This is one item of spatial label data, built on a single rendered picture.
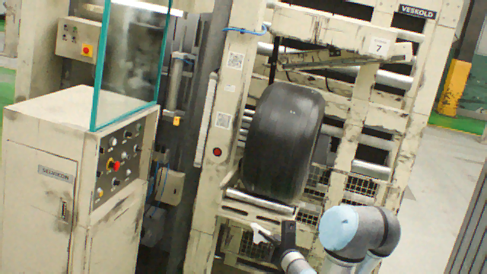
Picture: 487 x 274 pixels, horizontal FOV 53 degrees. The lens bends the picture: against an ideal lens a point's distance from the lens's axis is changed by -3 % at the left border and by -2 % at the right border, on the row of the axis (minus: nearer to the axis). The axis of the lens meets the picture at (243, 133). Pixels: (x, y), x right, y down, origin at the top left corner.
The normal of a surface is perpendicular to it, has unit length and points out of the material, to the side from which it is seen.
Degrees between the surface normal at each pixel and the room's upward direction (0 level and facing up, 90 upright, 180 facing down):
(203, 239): 90
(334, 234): 82
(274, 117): 54
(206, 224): 90
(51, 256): 90
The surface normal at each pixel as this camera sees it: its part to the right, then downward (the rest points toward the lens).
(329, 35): -0.24, 0.24
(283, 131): -0.12, -0.21
